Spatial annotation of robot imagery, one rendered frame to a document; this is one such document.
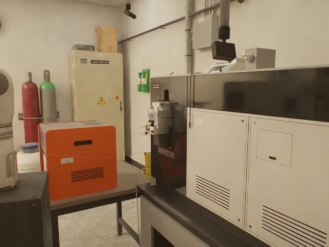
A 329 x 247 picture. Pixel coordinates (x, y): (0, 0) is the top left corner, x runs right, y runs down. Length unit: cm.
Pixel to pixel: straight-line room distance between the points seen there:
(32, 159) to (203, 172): 235
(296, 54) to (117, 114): 316
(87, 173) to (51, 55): 326
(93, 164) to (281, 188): 115
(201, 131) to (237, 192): 32
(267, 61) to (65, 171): 128
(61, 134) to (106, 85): 298
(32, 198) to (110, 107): 392
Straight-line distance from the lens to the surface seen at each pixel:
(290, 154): 98
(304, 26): 234
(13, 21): 482
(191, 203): 151
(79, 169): 176
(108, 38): 470
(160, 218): 163
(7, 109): 83
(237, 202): 119
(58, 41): 485
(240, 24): 275
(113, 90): 463
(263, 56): 144
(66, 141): 170
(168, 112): 149
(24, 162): 331
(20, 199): 78
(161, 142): 152
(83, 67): 450
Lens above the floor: 138
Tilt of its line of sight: 8 degrees down
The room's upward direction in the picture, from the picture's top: straight up
